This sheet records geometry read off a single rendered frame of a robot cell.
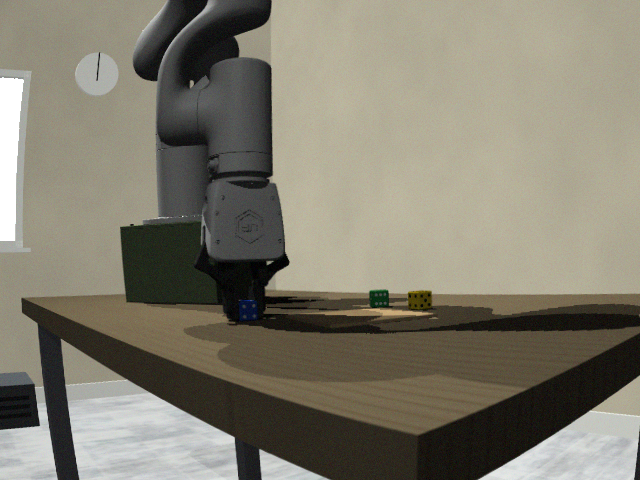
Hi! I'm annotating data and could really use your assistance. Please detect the green die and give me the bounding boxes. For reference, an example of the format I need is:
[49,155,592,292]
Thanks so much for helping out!
[369,290,389,308]

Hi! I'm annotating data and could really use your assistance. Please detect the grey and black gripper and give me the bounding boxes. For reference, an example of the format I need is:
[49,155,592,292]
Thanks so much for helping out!
[194,177,290,320]

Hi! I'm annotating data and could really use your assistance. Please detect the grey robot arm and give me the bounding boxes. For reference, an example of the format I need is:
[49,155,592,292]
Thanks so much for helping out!
[133,0,273,225]

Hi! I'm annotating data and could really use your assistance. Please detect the blue die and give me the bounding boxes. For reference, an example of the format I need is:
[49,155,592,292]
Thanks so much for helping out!
[237,300,258,322]

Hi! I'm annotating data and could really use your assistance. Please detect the tan square mat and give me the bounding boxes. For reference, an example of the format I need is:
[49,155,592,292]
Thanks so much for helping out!
[285,307,438,328]

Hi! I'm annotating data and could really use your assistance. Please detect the yellow die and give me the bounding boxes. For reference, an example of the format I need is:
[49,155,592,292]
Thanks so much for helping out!
[408,290,432,310]

